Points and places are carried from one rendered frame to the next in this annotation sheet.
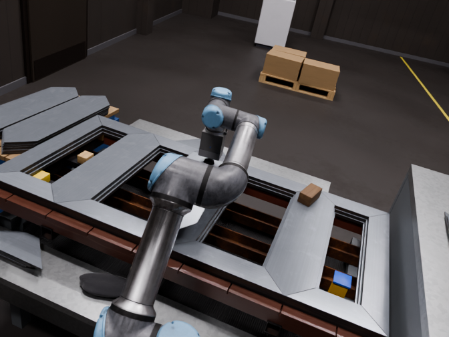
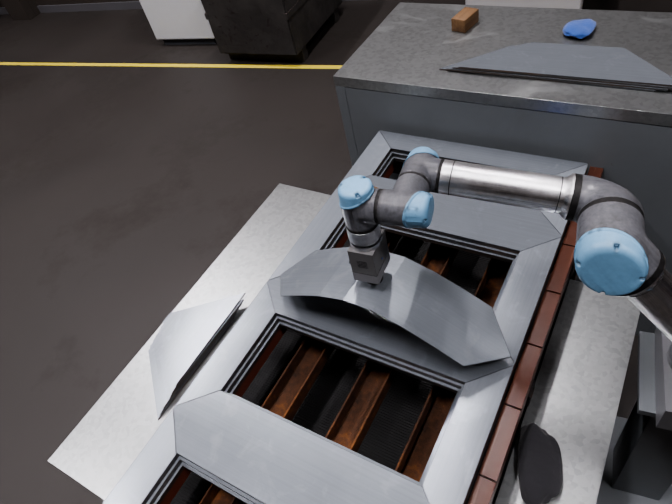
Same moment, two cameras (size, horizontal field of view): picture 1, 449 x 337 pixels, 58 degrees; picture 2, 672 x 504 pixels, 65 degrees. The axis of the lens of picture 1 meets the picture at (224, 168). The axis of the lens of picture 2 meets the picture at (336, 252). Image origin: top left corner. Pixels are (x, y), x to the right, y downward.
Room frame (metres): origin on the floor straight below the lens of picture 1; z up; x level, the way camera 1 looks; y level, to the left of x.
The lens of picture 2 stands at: (1.11, 0.85, 2.04)
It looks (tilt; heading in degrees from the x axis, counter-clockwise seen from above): 46 degrees down; 296
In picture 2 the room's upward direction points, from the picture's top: 16 degrees counter-clockwise
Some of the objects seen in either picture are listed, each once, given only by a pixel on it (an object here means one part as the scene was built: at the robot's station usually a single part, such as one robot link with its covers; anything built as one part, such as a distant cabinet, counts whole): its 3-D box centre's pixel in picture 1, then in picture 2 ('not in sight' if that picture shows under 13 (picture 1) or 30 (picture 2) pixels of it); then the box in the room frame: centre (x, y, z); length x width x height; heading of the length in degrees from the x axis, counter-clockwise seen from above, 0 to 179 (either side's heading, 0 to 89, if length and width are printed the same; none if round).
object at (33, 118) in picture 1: (45, 115); not in sight; (1.93, 0.99, 0.82); 0.80 x 0.40 x 0.06; 166
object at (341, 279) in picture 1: (341, 281); not in sight; (1.07, -0.47, 0.88); 0.06 x 0.06 x 0.02; 76
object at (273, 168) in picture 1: (222, 160); (214, 311); (2.00, 0.02, 0.74); 1.20 x 0.26 x 0.03; 76
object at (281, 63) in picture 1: (301, 71); not in sight; (6.24, -0.84, 0.21); 1.14 x 0.78 x 0.42; 83
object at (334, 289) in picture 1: (333, 301); not in sight; (1.07, -0.47, 0.78); 0.05 x 0.05 x 0.19; 76
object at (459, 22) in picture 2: not in sight; (465, 19); (1.32, -1.18, 1.08); 0.10 x 0.06 x 0.05; 65
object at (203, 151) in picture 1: (214, 140); (364, 251); (1.43, 0.06, 1.12); 0.10 x 0.09 x 0.16; 172
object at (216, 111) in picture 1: (218, 115); (406, 203); (1.32, 0.06, 1.28); 0.11 x 0.11 x 0.08; 85
